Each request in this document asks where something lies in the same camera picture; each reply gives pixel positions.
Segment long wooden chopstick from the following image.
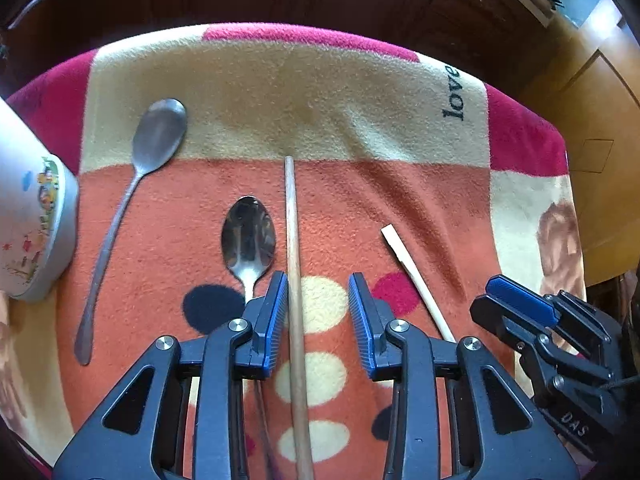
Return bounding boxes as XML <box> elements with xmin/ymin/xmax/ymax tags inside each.
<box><xmin>284</xmin><ymin>156</ymin><xmax>314</xmax><ymax>479</ymax></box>

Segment long-handled steel spoon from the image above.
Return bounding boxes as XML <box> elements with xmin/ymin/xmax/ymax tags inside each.
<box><xmin>74</xmin><ymin>98</ymin><xmax>188</xmax><ymax>366</ymax></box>

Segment dark wooden kitchen cabinets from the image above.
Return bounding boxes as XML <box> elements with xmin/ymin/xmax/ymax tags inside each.
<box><xmin>1</xmin><ymin>0</ymin><xmax>552</xmax><ymax>96</ymax></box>

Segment pale wooden chopstick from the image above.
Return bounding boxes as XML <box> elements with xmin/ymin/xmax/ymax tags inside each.
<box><xmin>381</xmin><ymin>224</ymin><xmax>457</xmax><ymax>342</ymax></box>

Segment small steel teaspoon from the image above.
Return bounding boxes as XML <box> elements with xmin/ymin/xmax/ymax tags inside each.
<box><xmin>221</xmin><ymin>196</ymin><xmax>276</xmax><ymax>304</ymax></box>

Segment light wooden cabinet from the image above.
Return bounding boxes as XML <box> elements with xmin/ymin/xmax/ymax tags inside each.
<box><xmin>518</xmin><ymin>0</ymin><xmax>639</xmax><ymax>285</ymax></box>

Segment colourful fleece blanket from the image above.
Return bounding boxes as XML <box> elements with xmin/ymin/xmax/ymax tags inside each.
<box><xmin>1</xmin><ymin>24</ymin><xmax>585</xmax><ymax>479</ymax></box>

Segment white cartoon thermos jar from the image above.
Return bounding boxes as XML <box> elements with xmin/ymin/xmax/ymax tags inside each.
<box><xmin>0</xmin><ymin>103</ymin><xmax>79</xmax><ymax>302</ymax></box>

